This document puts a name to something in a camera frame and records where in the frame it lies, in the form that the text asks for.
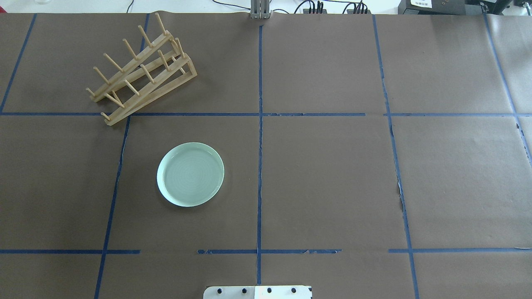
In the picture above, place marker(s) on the grey aluminium profile post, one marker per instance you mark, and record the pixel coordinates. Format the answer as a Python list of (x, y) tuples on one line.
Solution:
[(260, 9)]

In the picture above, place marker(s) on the black power strip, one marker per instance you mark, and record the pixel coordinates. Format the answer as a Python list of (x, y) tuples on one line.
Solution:
[(356, 8), (315, 8)]

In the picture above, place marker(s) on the black power strip left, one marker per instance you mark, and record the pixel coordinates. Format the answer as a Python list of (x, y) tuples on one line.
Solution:
[(315, 8)]

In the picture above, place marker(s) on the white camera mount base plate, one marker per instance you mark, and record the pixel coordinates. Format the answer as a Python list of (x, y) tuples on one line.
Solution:
[(259, 292)]

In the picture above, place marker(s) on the wooden dish rack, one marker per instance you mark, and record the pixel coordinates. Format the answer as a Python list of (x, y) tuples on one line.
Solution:
[(153, 72)]

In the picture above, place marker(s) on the black power strip right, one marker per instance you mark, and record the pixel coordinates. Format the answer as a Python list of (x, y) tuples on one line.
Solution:
[(356, 8)]

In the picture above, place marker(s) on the pale green ceramic plate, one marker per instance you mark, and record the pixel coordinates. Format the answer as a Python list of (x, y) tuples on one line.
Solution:
[(190, 174)]

